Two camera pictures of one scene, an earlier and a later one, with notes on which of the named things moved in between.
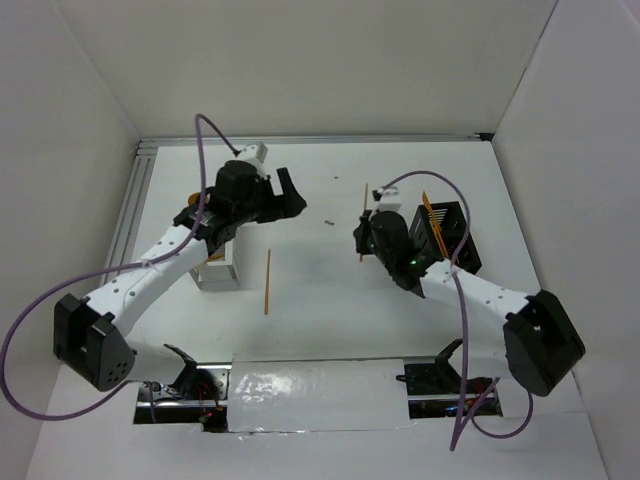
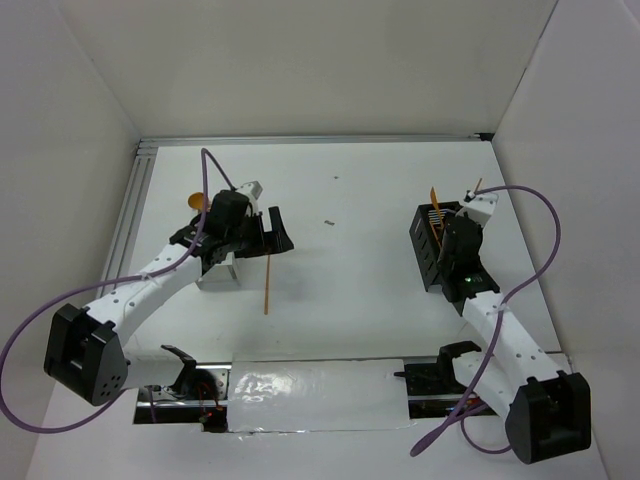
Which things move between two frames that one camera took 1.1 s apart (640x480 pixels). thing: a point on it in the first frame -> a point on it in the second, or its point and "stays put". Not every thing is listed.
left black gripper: (287, 205) -> (269, 242)
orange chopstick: (267, 282) stays put
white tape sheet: (273, 394) stays put
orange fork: (430, 209) -> (434, 199)
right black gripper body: (381, 253) -> (443, 263)
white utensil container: (217, 274) stays put
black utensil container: (452, 225) stays put
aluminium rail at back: (219, 140) stays put
